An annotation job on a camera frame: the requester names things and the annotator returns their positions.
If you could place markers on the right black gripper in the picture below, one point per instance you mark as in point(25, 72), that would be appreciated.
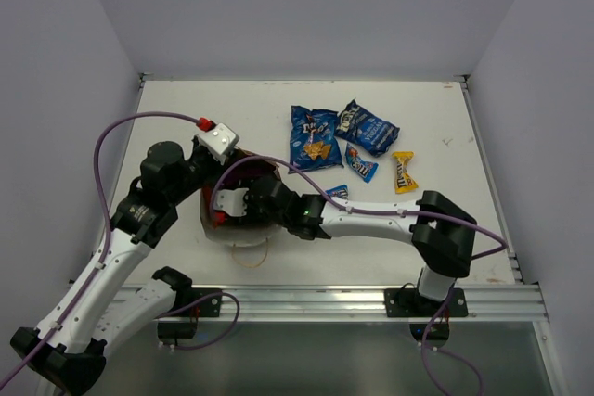
point(250, 216)

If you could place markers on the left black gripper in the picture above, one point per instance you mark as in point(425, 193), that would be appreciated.
point(204, 160)

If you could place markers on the brown paper bag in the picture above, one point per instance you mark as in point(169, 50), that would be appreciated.
point(247, 237)

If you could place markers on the blue Doritos chips bag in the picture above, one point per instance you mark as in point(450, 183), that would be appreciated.
point(313, 145)

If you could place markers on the small blue M&M's packet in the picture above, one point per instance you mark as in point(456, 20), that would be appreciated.
point(363, 168)

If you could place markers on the blue Kettle chips bag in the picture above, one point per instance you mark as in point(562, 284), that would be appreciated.
point(361, 127)

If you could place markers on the yellow M&M's packet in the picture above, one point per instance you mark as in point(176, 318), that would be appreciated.
point(403, 181)

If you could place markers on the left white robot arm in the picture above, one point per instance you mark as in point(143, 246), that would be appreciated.
point(71, 345)

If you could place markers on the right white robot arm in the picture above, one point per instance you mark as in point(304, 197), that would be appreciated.
point(440, 231)

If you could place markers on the left black controller box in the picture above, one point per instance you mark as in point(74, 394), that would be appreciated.
point(174, 331)

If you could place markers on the black controller box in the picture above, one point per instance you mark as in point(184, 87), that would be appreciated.
point(438, 332)
point(174, 331)

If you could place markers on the right black controller box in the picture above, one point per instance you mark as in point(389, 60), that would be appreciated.
point(438, 332)

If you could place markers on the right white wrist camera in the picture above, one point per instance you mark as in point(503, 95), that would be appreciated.
point(231, 202)

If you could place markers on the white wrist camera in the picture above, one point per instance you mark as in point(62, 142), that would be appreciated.
point(220, 142)
point(231, 202)

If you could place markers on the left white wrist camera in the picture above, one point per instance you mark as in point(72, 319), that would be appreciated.
point(220, 142)

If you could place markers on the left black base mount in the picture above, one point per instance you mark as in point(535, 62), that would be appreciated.
point(206, 302)

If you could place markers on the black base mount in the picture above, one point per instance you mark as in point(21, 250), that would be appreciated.
point(407, 302)
point(206, 302)

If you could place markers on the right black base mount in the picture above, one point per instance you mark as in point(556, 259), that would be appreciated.
point(407, 302)

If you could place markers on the aluminium front rail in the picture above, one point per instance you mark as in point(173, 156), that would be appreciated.
point(365, 304)

